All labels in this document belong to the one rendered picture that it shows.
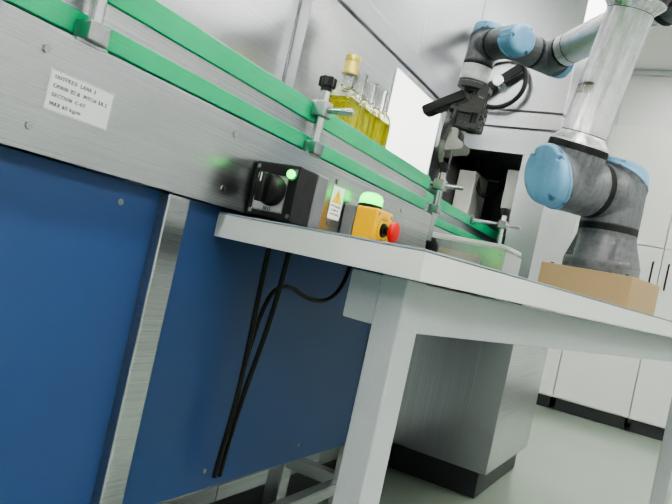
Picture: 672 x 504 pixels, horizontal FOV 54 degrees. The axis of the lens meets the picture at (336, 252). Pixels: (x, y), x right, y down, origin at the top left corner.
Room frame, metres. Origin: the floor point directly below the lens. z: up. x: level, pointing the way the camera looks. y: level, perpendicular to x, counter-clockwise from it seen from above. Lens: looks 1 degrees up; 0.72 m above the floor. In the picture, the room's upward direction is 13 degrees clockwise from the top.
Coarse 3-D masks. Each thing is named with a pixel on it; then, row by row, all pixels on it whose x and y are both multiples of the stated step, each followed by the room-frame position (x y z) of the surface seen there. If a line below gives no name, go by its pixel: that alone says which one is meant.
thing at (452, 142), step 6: (450, 132) 1.64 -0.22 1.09; (456, 132) 1.63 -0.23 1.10; (450, 138) 1.63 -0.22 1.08; (456, 138) 1.63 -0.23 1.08; (444, 144) 1.63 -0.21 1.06; (450, 144) 1.63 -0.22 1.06; (456, 144) 1.62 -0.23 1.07; (462, 144) 1.62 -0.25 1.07; (438, 150) 1.64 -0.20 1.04; (444, 150) 1.63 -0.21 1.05; (450, 150) 1.63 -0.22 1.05; (438, 156) 1.64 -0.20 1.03
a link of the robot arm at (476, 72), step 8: (464, 64) 1.63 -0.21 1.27; (472, 64) 1.61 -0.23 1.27; (480, 64) 1.61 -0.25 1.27; (464, 72) 1.63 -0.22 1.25; (472, 72) 1.61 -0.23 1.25; (480, 72) 1.61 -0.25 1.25; (488, 72) 1.62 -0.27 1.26; (472, 80) 1.62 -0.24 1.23; (480, 80) 1.61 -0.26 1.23; (488, 80) 1.63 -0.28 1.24
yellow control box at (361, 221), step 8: (344, 208) 1.19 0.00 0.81; (352, 208) 1.18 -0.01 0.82; (360, 208) 1.17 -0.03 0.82; (368, 208) 1.17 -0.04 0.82; (376, 208) 1.16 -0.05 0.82; (344, 216) 1.19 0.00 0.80; (352, 216) 1.18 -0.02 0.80; (360, 216) 1.17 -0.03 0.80; (368, 216) 1.17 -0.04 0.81; (376, 216) 1.16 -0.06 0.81; (384, 216) 1.18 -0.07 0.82; (392, 216) 1.21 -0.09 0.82; (344, 224) 1.19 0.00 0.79; (352, 224) 1.18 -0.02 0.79; (360, 224) 1.17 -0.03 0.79; (368, 224) 1.16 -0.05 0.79; (376, 224) 1.16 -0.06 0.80; (384, 224) 1.18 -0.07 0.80; (344, 232) 1.18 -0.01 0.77; (352, 232) 1.18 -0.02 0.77; (360, 232) 1.17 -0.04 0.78; (368, 232) 1.16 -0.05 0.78; (376, 232) 1.17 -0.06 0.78; (384, 240) 1.20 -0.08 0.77
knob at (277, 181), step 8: (264, 176) 0.89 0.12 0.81; (272, 176) 0.90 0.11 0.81; (280, 176) 0.92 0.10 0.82; (256, 184) 0.91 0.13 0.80; (264, 184) 0.89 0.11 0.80; (272, 184) 0.90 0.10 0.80; (280, 184) 0.90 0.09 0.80; (256, 192) 0.89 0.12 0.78; (264, 192) 0.90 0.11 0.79; (272, 192) 0.89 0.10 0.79; (280, 192) 0.90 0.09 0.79; (256, 200) 0.90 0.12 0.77; (264, 200) 0.90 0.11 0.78; (272, 200) 0.90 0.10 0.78; (280, 200) 0.91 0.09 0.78
